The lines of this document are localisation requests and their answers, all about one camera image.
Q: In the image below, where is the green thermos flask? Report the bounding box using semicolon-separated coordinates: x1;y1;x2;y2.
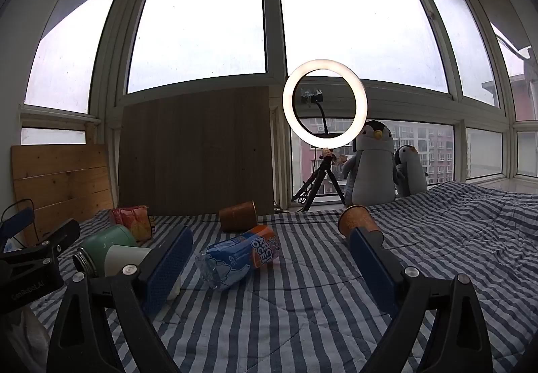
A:
72;224;139;278

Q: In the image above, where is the white plastic bag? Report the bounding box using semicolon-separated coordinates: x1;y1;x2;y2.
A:
0;301;51;373

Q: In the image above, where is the blue label plastic bottle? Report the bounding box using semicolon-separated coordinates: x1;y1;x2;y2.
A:
194;224;281;292

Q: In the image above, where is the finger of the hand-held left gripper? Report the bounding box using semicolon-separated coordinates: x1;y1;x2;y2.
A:
25;219;81;260
0;207;35;250

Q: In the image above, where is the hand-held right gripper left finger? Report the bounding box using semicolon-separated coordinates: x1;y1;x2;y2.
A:
46;225;194;373

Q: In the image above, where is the small penguin plush toy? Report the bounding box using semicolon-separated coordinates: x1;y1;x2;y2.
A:
394;145;429;198

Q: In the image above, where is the brown paper cup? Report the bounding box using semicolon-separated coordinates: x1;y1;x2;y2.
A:
337;205;384;250
219;200;258;232

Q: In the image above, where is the black gooseneck phone holder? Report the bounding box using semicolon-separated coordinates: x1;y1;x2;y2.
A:
299;89;334;147

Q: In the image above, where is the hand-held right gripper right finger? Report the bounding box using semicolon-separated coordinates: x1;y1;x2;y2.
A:
348;227;494;373

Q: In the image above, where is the blue striped blanket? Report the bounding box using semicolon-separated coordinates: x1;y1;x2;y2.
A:
25;181;538;373

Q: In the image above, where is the white ring light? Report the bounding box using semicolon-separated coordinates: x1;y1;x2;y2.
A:
282;59;368;148

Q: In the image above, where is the light pine wood board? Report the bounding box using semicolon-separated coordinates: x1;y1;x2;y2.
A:
11;143;115;245

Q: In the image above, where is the black cable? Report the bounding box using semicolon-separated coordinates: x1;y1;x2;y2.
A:
0;199;48;243

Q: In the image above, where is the dark wooden board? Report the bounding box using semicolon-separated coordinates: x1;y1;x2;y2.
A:
118;86;276;216

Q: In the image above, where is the white cup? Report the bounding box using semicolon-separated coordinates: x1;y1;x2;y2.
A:
104;245;182;300

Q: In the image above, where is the red snack packet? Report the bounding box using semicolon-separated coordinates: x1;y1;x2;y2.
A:
110;205;156;241

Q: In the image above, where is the black tripod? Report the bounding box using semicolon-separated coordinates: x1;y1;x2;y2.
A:
293;147;346;212

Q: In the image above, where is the large penguin plush toy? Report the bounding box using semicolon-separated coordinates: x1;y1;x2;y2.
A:
341;120;398;206

